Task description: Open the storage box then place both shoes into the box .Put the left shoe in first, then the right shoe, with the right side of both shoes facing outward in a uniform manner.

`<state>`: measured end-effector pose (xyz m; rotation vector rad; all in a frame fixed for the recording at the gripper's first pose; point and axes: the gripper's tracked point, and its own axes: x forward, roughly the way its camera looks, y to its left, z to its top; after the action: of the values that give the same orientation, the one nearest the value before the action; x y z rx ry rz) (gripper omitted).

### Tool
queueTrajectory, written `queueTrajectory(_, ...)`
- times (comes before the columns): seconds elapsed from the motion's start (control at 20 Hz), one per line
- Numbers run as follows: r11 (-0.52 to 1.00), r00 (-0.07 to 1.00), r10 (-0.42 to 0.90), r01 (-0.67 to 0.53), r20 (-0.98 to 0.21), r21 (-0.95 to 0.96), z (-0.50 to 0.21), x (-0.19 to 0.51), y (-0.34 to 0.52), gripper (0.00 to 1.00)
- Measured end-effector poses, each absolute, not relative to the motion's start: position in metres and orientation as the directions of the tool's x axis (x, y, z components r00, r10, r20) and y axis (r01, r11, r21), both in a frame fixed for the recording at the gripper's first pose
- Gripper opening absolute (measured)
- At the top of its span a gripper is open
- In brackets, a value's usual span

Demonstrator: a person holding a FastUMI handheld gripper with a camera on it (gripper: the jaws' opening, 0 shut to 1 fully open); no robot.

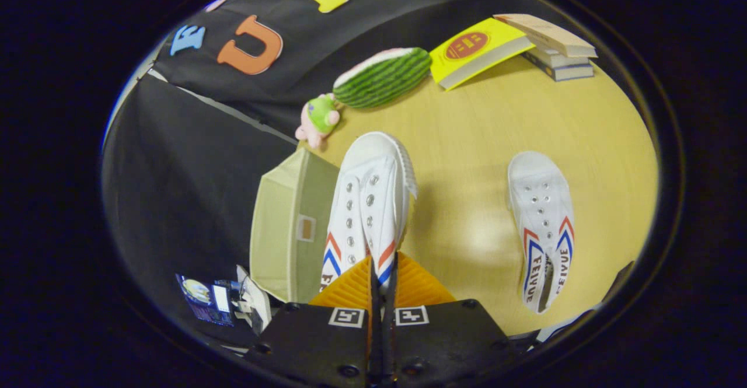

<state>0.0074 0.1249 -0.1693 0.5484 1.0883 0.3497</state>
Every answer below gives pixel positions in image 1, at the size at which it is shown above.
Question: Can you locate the white canvas shoe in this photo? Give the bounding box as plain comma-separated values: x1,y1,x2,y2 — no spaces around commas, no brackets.
319,131,418,293
507,151,575,314

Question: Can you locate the white book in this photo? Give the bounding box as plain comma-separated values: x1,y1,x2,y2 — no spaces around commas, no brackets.
525,41,593,69

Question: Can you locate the blue printed carton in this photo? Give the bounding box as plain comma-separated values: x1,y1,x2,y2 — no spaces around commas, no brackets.
175,273,237,326

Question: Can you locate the pink and green plush toy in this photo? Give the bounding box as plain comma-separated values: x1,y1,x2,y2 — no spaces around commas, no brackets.
296,93,342,149

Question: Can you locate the white small device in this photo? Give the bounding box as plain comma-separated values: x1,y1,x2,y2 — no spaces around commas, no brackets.
235,264,273,335

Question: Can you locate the beige fabric storage box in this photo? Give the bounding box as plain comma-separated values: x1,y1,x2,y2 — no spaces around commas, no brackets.
250,148,340,304

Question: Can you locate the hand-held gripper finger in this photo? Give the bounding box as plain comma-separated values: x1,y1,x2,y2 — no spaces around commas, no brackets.
244,254,383,386
382,252,514,386

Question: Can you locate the beige book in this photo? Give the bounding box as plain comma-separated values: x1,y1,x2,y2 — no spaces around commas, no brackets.
493,13,598,59

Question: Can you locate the watermelon slice plush pillow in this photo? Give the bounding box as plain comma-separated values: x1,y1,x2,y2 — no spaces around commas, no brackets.
333,47,432,109

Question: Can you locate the yellow book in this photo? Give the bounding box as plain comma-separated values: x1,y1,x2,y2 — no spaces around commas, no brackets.
429,18,535,91

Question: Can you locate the blue-grey book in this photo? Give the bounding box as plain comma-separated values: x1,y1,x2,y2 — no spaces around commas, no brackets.
522,50,595,82

